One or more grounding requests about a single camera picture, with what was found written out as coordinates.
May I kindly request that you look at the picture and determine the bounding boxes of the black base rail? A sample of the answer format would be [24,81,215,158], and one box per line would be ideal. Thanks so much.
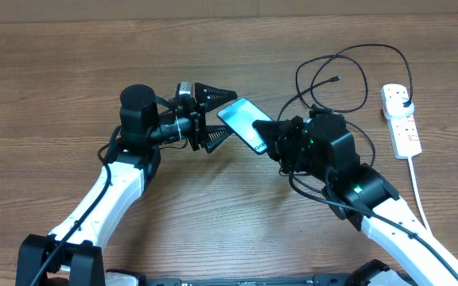
[141,260,409,286]

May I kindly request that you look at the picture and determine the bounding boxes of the cardboard backdrop panel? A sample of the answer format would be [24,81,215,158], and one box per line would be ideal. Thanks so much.
[0,0,458,23]

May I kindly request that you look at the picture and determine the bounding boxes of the white power strip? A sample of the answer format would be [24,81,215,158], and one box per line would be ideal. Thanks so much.
[380,83,422,159]

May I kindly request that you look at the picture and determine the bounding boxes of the Samsung Galaxy smartphone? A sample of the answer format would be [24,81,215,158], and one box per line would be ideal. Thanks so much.
[217,98,272,155]

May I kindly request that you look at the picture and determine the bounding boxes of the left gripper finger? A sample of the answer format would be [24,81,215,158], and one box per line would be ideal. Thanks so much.
[194,83,237,112]
[204,125,234,153]

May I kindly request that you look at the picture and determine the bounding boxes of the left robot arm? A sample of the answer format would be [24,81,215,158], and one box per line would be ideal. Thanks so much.
[16,82,237,285]

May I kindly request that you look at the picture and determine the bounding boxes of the white power strip cord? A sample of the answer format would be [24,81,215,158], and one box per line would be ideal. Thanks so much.
[406,157,433,234]

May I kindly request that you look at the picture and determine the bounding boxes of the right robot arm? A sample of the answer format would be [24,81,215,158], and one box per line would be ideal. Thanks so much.
[253,111,458,285]

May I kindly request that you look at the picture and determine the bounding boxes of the white charger adapter plug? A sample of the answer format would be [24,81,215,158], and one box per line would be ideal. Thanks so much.
[383,99,414,120]

